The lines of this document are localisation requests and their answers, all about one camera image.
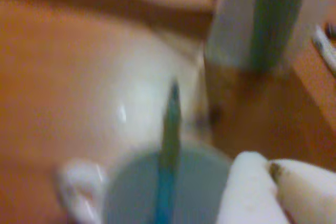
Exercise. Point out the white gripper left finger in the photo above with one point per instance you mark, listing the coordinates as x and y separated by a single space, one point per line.
246 195

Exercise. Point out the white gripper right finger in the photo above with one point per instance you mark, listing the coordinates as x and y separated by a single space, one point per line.
309 197

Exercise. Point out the green mechanical pencil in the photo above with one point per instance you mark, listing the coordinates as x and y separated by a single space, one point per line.
168 182

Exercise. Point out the white marker with black cap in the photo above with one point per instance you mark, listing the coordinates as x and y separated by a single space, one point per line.
326 48

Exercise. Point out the white mug with green pattern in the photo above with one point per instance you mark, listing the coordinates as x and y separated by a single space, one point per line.
131 195

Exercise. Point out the white green box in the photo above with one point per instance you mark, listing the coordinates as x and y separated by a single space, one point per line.
236 24

